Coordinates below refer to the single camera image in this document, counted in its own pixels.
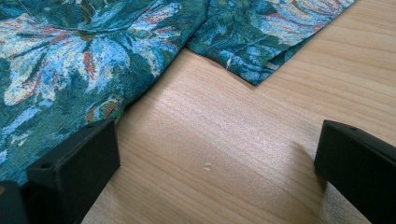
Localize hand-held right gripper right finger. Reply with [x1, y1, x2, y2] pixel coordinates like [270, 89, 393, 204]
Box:
[313, 119, 396, 224]

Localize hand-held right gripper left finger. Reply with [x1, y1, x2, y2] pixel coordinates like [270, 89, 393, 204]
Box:
[25, 118, 121, 224]

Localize teal floral shorts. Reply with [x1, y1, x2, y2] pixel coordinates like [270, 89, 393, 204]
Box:
[0, 0, 357, 188]

